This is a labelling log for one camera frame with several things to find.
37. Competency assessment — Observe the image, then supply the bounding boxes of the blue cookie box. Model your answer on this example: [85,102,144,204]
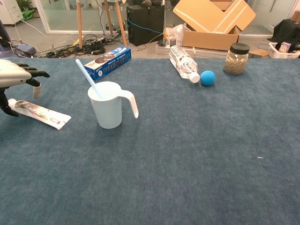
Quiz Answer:
[83,45,132,81]

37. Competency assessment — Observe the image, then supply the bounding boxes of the white floral toothpaste tube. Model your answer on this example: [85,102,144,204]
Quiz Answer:
[7,98,72,130]

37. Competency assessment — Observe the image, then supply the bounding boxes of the blue network cable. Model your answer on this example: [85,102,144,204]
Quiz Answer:
[127,18,165,36]

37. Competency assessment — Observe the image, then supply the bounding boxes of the aluminium profile rails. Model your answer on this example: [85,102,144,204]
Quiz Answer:
[155,44,229,59]

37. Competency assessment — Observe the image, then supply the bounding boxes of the light blue toothbrush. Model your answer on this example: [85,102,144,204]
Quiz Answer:
[75,59,105,100]

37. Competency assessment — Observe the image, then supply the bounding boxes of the glass jar with black lid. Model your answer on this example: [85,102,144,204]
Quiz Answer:
[223,43,250,75]

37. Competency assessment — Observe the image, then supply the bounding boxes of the blue table carpet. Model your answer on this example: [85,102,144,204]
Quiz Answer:
[0,58,300,225]

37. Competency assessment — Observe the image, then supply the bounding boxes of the blue-grey machine base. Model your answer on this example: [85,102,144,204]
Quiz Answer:
[0,20,37,58]

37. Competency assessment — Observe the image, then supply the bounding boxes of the wooden easel leg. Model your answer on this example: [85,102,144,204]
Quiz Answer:
[76,0,84,49]
[114,0,128,47]
[104,0,114,35]

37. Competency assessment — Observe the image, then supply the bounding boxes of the pale blue cup with handle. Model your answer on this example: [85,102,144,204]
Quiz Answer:
[87,81,139,129]

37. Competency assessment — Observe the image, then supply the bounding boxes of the tangle of black cables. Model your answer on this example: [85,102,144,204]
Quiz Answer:
[39,34,122,58]

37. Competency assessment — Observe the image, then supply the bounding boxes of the black cloth cover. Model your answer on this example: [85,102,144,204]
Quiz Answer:
[273,19,300,47]

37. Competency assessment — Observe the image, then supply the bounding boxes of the white plastic bag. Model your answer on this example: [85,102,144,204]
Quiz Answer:
[165,23,184,46]

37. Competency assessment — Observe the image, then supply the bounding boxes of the black equipment case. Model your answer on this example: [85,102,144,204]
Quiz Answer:
[126,4,165,47]

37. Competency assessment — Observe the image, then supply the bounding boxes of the small printed carton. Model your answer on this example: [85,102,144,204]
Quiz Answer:
[278,41,292,53]

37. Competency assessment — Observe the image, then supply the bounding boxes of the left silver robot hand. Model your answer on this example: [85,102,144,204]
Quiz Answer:
[0,59,51,117]

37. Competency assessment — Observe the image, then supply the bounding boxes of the open cardboard box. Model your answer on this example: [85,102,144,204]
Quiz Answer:
[172,0,256,51]

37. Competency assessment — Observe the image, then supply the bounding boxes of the green cloth heap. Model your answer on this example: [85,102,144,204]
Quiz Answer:
[22,8,36,21]

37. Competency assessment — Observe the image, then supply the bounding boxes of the blue foam ball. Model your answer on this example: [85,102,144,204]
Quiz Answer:
[200,70,216,87]

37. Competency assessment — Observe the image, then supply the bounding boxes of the white plastic basket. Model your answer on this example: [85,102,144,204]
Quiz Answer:
[268,42,300,59]

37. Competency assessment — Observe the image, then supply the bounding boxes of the clear plastic water bottle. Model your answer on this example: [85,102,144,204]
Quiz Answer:
[169,45,201,83]

